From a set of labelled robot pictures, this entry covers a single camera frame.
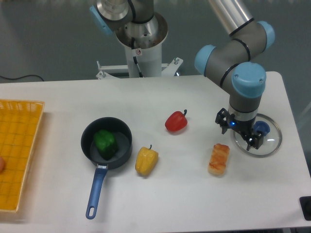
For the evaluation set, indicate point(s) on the red bell pepper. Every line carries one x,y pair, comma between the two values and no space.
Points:
176,121

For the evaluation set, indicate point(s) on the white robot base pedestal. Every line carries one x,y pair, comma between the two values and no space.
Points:
143,51

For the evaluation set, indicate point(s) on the green bell pepper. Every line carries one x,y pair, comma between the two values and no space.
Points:
106,144

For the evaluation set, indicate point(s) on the dark pot blue handle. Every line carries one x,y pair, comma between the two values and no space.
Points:
123,137

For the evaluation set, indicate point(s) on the yellow bell pepper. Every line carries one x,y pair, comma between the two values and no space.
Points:
146,160

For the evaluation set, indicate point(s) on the glass lid blue knob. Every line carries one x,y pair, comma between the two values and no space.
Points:
271,141

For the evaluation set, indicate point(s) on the yellow woven basket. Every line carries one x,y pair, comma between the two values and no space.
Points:
19,124

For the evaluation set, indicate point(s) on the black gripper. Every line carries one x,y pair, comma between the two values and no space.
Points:
243,128

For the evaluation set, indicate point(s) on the orange toasted bread piece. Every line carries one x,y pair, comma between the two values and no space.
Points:
218,160

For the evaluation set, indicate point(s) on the black device at edge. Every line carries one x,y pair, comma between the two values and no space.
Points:
305,203

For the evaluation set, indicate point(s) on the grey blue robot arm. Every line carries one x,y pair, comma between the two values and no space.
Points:
229,67

